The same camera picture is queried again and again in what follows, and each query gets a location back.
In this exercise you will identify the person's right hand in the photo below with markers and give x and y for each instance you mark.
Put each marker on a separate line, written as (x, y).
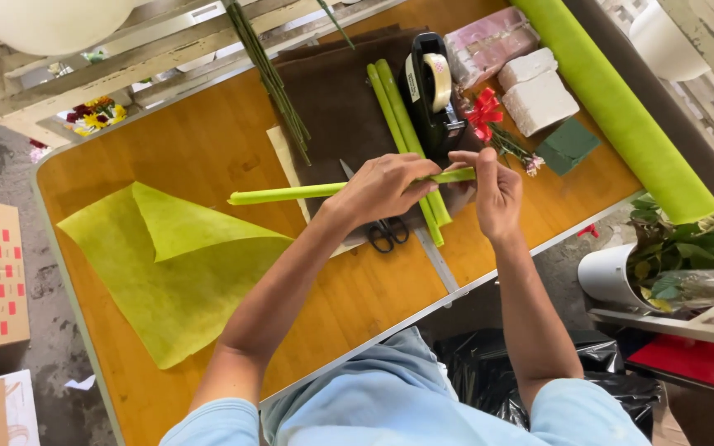
(498, 201)

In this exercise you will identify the person's left hand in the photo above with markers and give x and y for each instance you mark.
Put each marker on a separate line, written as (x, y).
(379, 189)

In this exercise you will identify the person's left fingers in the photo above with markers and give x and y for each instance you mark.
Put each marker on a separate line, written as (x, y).
(416, 176)

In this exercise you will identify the black tape dispenser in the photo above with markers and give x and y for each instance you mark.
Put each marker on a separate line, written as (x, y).
(434, 130)

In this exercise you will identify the metal ruler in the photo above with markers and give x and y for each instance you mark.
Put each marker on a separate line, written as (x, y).
(437, 263)

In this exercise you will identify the red ribbon bow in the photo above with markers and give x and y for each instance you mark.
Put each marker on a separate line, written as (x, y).
(484, 111)

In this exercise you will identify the clear tape roll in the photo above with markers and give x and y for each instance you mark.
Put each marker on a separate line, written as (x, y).
(441, 80)

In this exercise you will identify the pink flower sprig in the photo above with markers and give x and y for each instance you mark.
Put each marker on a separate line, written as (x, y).
(512, 148)

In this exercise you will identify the brown paper sheets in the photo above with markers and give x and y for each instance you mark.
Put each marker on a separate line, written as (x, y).
(338, 105)

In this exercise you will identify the beige paper sheet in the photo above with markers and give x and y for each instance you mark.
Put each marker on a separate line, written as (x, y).
(282, 155)

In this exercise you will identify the large white foam block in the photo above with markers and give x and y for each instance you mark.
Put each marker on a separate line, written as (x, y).
(540, 102)

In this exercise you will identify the pink wrapped package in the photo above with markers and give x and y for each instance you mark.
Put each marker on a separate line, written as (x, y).
(487, 43)

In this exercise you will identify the dark green floral foam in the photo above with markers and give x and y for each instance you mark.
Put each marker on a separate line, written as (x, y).
(568, 147)

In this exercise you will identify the small white foam block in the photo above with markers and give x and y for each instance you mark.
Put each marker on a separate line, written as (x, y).
(527, 67)

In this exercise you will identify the single green stem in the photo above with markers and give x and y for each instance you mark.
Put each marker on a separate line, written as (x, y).
(335, 23)

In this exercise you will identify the bundle of green stems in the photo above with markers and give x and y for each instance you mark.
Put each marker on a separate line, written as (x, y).
(270, 74)

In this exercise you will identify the small red clip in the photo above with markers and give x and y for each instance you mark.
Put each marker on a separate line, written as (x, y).
(588, 231)

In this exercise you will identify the black plastic bag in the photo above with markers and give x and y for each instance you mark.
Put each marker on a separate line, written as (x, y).
(493, 371)

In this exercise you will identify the large green paper roll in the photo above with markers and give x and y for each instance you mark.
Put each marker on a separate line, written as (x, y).
(617, 105)

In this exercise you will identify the light blue shirt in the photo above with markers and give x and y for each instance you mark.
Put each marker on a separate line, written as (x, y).
(394, 402)

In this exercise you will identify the green wrapping paper sheet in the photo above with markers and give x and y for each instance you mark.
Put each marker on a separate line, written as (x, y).
(171, 279)

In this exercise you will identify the brown paper roll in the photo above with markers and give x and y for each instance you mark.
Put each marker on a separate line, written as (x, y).
(673, 105)

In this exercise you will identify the white bucket with foliage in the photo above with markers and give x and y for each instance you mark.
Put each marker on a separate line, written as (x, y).
(673, 254)

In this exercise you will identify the white plastic bucket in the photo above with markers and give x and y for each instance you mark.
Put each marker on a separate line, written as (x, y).
(664, 40)

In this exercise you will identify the weathered wooden pallet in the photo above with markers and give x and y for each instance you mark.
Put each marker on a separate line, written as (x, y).
(146, 49)

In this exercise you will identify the yellow and red flower bunch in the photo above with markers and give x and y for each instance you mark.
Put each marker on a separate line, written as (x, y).
(96, 114)

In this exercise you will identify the red board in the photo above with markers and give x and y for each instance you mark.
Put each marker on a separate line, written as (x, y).
(698, 359)

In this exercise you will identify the white paper scrap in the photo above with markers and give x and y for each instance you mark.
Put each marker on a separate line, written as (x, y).
(80, 383)

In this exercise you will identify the large white round container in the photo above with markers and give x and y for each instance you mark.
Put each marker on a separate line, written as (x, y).
(47, 22)

